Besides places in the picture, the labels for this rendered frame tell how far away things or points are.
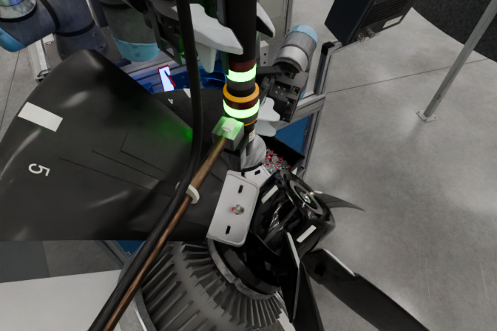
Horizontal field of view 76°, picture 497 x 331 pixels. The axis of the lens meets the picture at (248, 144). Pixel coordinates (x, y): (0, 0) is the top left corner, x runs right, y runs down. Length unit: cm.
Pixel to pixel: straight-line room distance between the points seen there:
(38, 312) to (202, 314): 19
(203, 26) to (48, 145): 18
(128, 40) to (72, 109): 24
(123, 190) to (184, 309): 19
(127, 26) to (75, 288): 39
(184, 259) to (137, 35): 36
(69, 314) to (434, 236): 181
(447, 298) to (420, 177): 69
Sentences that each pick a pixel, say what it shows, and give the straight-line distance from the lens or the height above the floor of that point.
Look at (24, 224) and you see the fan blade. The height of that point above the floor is 139.
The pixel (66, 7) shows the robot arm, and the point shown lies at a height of 121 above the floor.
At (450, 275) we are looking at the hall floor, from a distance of 198.
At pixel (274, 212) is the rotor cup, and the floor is 125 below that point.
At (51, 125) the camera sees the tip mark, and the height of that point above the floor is 141.
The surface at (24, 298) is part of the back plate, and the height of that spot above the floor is 123.
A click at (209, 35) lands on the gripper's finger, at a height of 147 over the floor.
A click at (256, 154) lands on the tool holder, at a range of 46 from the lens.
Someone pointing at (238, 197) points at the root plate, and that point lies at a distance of 44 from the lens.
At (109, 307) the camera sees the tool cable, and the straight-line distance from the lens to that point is 30.
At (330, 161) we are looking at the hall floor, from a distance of 209.
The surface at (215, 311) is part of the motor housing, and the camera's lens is 48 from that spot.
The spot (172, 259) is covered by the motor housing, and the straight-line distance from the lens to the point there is 51.
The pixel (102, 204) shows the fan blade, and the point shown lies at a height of 135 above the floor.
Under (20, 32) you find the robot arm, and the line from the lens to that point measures 99.
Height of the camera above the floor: 164
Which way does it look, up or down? 51 degrees down
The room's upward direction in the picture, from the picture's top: straight up
